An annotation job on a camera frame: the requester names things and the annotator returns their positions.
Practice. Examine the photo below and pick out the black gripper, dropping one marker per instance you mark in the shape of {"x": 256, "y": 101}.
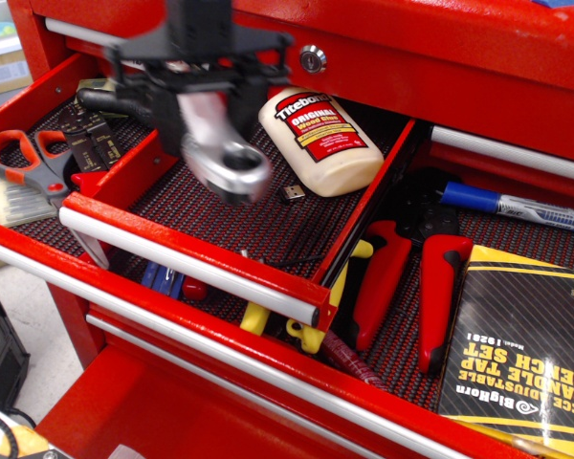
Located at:
{"x": 198, "y": 48}

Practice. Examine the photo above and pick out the silver box cutter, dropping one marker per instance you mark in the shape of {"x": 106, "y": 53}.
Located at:
{"x": 217, "y": 155}

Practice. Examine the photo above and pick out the small red open drawer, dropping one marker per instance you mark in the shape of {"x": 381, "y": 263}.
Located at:
{"x": 284, "y": 255}

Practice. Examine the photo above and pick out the yellow green packet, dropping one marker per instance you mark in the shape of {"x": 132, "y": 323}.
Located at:
{"x": 96, "y": 84}

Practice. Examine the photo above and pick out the silver cabinet lock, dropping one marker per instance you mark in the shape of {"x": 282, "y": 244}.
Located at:
{"x": 312, "y": 59}

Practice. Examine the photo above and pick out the black USB dongle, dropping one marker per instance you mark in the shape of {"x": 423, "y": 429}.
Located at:
{"x": 290, "y": 194}

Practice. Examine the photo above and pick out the Titebond wood glue bottle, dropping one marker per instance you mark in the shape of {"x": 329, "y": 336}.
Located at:
{"x": 326, "y": 148}

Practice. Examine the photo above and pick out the orange grey scissors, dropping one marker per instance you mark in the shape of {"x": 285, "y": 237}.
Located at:
{"x": 45, "y": 171}

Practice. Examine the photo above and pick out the red round knob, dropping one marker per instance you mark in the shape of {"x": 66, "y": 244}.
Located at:
{"x": 193, "y": 289}

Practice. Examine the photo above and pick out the clear plastic bit case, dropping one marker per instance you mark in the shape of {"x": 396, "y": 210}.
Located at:
{"x": 22, "y": 204}

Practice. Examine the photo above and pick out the red tool chest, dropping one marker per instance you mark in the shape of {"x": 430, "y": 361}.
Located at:
{"x": 176, "y": 378}

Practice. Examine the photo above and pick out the red tube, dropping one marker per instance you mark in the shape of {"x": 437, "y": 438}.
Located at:
{"x": 341, "y": 356}

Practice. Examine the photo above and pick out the blue cap BIC marker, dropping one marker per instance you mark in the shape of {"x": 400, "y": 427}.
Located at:
{"x": 475, "y": 198}

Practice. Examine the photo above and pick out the black yellow tap wrench package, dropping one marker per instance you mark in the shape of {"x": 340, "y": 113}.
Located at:
{"x": 510, "y": 364}

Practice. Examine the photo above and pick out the black handled clamp tool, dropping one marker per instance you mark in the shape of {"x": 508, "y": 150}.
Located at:
{"x": 108, "y": 102}

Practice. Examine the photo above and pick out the black wire stripper tool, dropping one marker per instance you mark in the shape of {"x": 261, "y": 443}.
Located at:
{"x": 93, "y": 143}

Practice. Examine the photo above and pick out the blue handled tool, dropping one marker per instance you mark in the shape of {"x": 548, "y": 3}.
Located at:
{"x": 163, "y": 280}

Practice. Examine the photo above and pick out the yellow handled tool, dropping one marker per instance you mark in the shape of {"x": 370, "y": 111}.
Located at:
{"x": 256, "y": 317}

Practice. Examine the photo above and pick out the red handled crimping pliers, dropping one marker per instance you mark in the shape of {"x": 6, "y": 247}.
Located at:
{"x": 411, "y": 219}

